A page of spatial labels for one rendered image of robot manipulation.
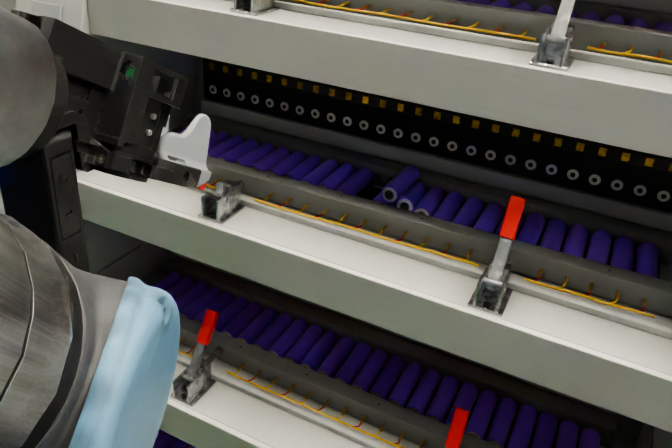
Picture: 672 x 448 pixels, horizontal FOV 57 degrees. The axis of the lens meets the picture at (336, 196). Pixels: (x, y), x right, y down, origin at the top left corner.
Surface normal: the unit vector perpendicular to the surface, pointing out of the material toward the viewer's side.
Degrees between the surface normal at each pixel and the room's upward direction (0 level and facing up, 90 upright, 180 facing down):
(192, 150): 90
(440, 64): 107
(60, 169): 88
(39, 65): 62
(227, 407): 17
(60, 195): 88
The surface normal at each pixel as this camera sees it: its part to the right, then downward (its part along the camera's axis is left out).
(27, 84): 0.93, 0.07
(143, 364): 0.97, 0.22
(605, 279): -0.43, 0.39
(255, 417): 0.07, -0.89
